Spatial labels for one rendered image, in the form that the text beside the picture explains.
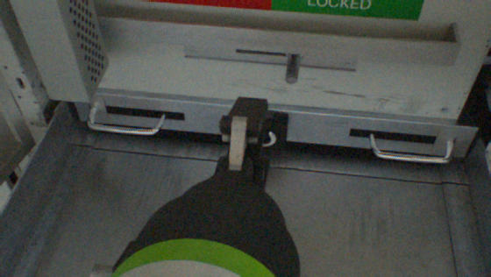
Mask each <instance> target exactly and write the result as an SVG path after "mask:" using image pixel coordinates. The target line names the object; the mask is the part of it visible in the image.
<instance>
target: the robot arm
mask: <svg viewBox="0 0 491 277"><path fill-rule="evenodd" d="M268 108H269V102H268V101H267V99H260V98H251V97H241V96H239V97H238V99H237V100H236V102H235V103H234V104H233V107H232V108H231V111H230V112H229V114H228V116H222V118H221V119H220V120H219V122H218V127H219V130H220V132H221V133H223V135H222V141H223V142H231V143H230V147H229V150H228V153H227V155H225V156H223V157H220V158H219V159H218V162H217V165H216V169H215V172H214V174H213V176H211V177H210V178H209V179H207V180H205V181H202V182H198V183H197V184H195V185H193V186H192V187H191V188H189V189H188V190H187V191H186V192H185V193H184V194H183V195H182V196H179V197H177V198H175V199H174V200H172V201H170V202H168V203H167V204H164V205H163V206H161V207H160V208H159V209H158V210H157V211H155V212H154V213H153V214H152V216H151V217H150V218H149V219H148V221H147V222H146V225H145V227H144V228H143V229H142V230H141V232H140V234H139V235H138V236H137V238H136V239H135V241H130V243H129V244H128V246H126V248H125V250H124V251H123V253H122V254H121V256H119V258H118V259H117V263H116V264H115V266H107V265H105V266H104V265H99V264H94V265H93V266H92V268H91V271H90V276H89V277H301V265H300V257H299V253H298V250H297V248H296V246H295V242H294V240H293V238H292V237H291V235H290V233H289V232H288V229H287V225H286V223H285V219H284V216H283V215H282V213H281V210H280V208H279V206H278V205H277V203H275V202H274V199H273V198H272V197H271V196H270V195H269V194H268V193H267V192H266V191H265V188H266V184H267V176H268V171H269V167H270V160H261V159H260V155H261V151H262V146H263V142H264V138H267V139H268V138H269V134H270V132H271V131H274V120H275V119H274V110H269V109H268Z"/></svg>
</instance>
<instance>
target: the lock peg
mask: <svg viewBox="0 0 491 277"><path fill-rule="evenodd" d="M285 54H286V56H287V57H288V64H287V71H286V79H285V80H286V82H288V83H291V84H293V83H296V82H297V77H298V68H299V60H300V59H301V58H302V55H300V54H290V53H285Z"/></svg>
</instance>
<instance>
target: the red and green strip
mask: <svg viewBox="0 0 491 277"><path fill-rule="evenodd" d="M135 1H147V2H158V3H170V4H192V5H203V6H215V7H227V8H238V9H250V10H261V11H283V12H295V13H318V14H329V15H341V16H352V17H364V18H386V19H399V20H409V21H418V19H419V17H420V13H421V10H422V8H423V2H424V0H135Z"/></svg>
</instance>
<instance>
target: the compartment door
mask: <svg viewBox="0 0 491 277"><path fill-rule="evenodd" d="M0 102H1V104H2V105H3V107H4V110H5V112H6V114H7V116H8V118H9V121H10V122H11V125H12V127H13V129H14V130H15V132H16V133H17V135H18V138H19V140H20V142H17V141H16V140H15V138H14V136H13V134H12V132H11V129H10V127H9V124H8V122H7V121H6V119H5V117H4V115H3V113H2V111H1V110H0V187H1V186H2V185H3V184H4V182H5V180H6V179H7V178H8V176H9V175H10V174H11V173H12V171H13V170H14V169H16V168H17V166H18V165H19V164H20V163H21V161H22V160H23V159H24V158H25V156H26V155H27V154H28V153H29V152H30V151H31V150H32V149H33V147H35V145H36V143H35V141H34V139H33V137H32V135H31V133H30V130H29V128H28V126H27V124H26V122H25V120H24V119H23V117H22V116H23V113H22V111H21V109H20V108H19V106H18V103H17V101H16V98H15V96H14V95H13V94H12V92H11V89H9V88H8V84H7V82H6V80H5V79H4V76H3V74H2V72H1V70H0Z"/></svg>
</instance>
